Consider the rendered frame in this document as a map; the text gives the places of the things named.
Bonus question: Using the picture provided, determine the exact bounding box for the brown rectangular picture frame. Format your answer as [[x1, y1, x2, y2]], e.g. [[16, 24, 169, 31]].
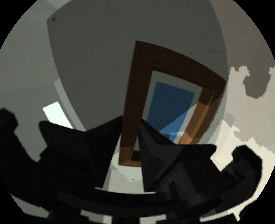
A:
[[117, 40, 227, 168]]

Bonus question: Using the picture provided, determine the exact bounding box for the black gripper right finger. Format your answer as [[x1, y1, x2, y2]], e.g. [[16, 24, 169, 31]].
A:
[[138, 120, 217, 193]]

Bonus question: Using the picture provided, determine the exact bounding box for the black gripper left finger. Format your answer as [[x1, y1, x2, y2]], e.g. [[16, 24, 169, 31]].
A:
[[39, 116, 124, 188]]

